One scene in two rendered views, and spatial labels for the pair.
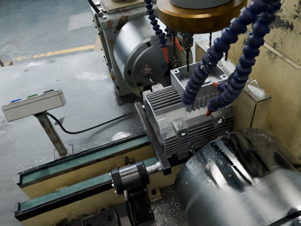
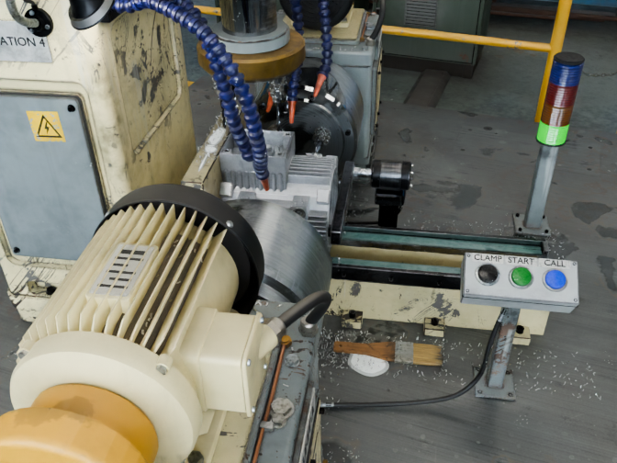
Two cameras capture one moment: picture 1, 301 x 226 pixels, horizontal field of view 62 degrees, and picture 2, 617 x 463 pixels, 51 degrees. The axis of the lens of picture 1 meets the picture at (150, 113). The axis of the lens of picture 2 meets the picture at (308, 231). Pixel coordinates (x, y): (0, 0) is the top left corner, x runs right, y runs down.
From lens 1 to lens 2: 1.52 m
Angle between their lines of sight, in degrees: 98
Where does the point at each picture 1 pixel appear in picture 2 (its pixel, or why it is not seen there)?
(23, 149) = (594, 434)
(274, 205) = (318, 61)
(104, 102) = not seen: outside the picture
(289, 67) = (178, 105)
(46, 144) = (534, 421)
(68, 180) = not seen: hidden behind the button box
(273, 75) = (174, 136)
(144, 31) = (258, 218)
